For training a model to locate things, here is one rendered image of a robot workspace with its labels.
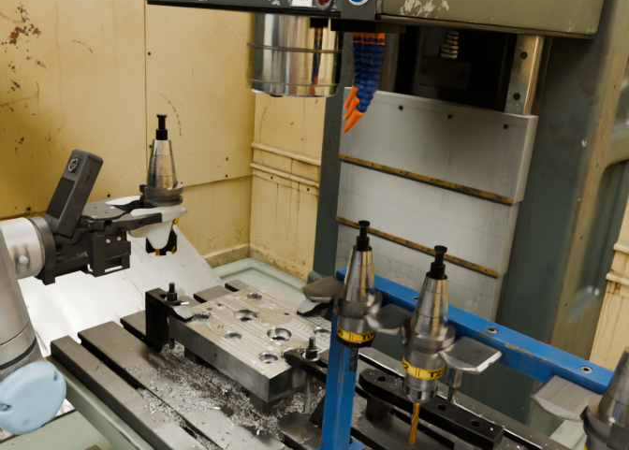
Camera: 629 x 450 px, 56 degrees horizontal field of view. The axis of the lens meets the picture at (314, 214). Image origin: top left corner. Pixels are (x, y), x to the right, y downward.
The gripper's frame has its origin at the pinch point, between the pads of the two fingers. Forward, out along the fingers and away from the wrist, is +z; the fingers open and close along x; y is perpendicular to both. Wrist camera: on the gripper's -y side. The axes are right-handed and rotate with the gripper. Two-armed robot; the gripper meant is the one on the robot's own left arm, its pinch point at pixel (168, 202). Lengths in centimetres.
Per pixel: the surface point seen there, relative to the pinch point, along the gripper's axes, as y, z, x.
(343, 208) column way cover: 19, 66, -20
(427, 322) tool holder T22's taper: 5.1, 6.8, 42.0
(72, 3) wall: -27, 36, -99
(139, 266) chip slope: 51, 45, -83
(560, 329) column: 34, 76, 36
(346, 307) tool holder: 7.2, 5.8, 30.8
